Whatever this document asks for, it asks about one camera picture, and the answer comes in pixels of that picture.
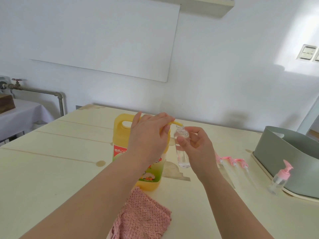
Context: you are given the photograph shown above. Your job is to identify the person's right forearm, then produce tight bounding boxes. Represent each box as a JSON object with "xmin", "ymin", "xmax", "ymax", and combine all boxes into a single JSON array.
[{"xmin": 203, "ymin": 174, "xmax": 274, "ymax": 239}]

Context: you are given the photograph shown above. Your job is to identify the grey metal pipe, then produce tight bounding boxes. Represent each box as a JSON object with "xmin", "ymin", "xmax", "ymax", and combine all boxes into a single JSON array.
[{"xmin": 9, "ymin": 84, "xmax": 65, "ymax": 117}]

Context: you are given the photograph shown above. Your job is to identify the white tablecloth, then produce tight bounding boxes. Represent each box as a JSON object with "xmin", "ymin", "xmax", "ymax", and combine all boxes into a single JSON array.
[{"xmin": 0, "ymin": 99, "xmax": 54, "ymax": 142}]

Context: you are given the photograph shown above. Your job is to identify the person's right hand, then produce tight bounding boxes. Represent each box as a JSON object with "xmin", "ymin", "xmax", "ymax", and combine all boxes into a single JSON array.
[{"xmin": 176, "ymin": 126, "xmax": 221, "ymax": 186}]

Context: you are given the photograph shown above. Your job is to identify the white door frame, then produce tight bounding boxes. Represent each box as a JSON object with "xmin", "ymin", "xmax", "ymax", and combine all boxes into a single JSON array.
[{"xmin": 298, "ymin": 97, "xmax": 319, "ymax": 135}]

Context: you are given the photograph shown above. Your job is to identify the yellow detergent jug with pump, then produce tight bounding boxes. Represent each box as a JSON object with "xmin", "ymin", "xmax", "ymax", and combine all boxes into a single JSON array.
[{"xmin": 112, "ymin": 113, "xmax": 185, "ymax": 192}]

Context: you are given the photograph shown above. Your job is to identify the grey-green plastic basket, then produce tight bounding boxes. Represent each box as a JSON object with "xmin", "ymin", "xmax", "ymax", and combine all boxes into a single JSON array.
[{"xmin": 254, "ymin": 125, "xmax": 319, "ymax": 199}]

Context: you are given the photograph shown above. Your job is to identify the person's left forearm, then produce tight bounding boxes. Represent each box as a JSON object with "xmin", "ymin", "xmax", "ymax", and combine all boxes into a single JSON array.
[{"xmin": 19, "ymin": 156, "xmax": 150, "ymax": 239}]

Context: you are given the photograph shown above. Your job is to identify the small clear plastic bottle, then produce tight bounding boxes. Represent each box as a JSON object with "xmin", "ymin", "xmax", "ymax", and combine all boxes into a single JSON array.
[
  {"xmin": 173, "ymin": 124, "xmax": 192, "ymax": 169},
  {"xmin": 268, "ymin": 174, "xmax": 287, "ymax": 196}
]

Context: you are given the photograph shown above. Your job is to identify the pink textured cloth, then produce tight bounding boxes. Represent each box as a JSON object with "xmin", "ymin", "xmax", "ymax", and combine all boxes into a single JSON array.
[{"xmin": 107, "ymin": 186, "xmax": 172, "ymax": 239}]

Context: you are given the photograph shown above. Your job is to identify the brown wooden box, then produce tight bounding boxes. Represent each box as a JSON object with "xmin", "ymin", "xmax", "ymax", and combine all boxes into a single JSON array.
[{"xmin": 0, "ymin": 94, "xmax": 16, "ymax": 114}]

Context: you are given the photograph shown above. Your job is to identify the person's left hand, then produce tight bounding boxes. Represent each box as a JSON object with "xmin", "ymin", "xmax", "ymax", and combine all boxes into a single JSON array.
[{"xmin": 126, "ymin": 112, "xmax": 176, "ymax": 167}]

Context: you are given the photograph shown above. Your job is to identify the white wall board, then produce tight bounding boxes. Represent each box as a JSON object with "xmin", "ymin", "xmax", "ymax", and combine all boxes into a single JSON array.
[{"xmin": 27, "ymin": 0, "xmax": 181, "ymax": 83}]

